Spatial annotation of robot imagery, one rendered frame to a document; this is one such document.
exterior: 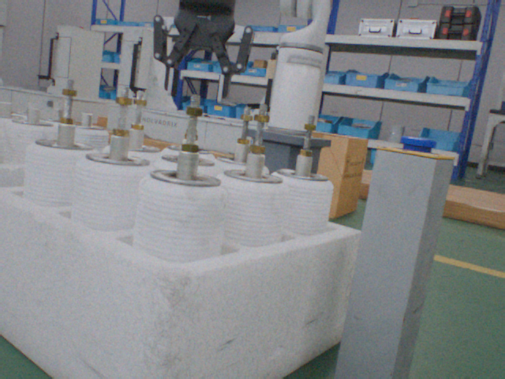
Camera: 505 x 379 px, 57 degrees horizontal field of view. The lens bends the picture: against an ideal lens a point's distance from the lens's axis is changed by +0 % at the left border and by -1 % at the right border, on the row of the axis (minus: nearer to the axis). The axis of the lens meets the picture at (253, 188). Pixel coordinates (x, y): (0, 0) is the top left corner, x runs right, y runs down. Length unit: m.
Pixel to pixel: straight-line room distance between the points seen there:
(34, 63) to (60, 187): 7.49
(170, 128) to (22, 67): 5.13
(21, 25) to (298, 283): 7.60
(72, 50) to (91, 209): 3.44
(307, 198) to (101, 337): 0.32
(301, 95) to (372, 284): 0.50
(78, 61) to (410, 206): 3.62
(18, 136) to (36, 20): 7.21
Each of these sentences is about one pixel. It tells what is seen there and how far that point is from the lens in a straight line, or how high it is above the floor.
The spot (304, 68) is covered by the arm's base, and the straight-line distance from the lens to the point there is 0.97.
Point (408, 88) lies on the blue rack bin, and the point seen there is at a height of 0.83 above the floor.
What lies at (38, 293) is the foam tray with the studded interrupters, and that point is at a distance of 0.61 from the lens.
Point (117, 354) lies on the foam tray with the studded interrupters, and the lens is 0.50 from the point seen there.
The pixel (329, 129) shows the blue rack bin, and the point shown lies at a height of 0.30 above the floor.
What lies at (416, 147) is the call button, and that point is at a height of 0.32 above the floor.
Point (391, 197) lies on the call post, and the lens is 0.55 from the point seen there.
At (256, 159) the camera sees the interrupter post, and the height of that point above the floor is 0.27.
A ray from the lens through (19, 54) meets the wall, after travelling 7.99.
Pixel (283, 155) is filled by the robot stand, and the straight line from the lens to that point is 0.94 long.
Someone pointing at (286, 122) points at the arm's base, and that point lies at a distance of 0.97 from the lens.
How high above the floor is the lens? 0.33
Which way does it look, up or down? 9 degrees down
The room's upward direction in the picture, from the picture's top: 8 degrees clockwise
